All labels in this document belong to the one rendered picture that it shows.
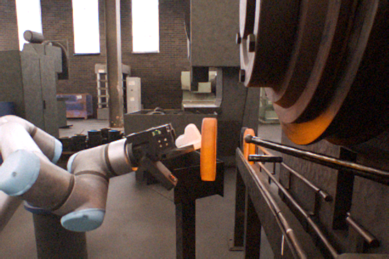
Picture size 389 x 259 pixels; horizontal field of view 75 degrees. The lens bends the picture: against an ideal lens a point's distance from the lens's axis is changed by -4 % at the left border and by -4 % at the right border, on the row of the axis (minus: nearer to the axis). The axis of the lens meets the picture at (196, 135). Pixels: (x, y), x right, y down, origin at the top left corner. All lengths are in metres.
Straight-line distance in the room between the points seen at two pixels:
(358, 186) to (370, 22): 0.28
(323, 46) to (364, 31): 0.05
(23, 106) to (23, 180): 3.26
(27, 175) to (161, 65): 10.25
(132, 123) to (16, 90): 1.60
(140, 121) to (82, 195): 2.32
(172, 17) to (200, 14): 7.87
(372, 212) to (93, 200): 0.53
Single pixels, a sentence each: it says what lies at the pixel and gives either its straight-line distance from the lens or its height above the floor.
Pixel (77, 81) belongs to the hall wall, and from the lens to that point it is 11.91.
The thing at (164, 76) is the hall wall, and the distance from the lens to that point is 10.67.
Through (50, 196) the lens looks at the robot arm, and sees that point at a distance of 0.61.
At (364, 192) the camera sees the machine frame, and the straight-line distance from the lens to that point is 0.48.
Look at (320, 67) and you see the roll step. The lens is 0.33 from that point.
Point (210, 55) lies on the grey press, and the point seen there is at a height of 1.39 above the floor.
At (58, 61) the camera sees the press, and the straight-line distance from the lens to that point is 8.42.
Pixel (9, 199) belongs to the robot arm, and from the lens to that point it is 1.18.
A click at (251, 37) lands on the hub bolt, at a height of 1.04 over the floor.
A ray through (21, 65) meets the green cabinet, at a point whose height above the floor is 1.31.
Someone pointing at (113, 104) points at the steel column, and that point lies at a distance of 7.49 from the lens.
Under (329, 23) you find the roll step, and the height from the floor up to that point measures 1.04.
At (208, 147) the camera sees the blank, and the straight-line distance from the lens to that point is 0.59.
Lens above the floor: 0.96
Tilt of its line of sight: 9 degrees down
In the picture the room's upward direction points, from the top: straight up
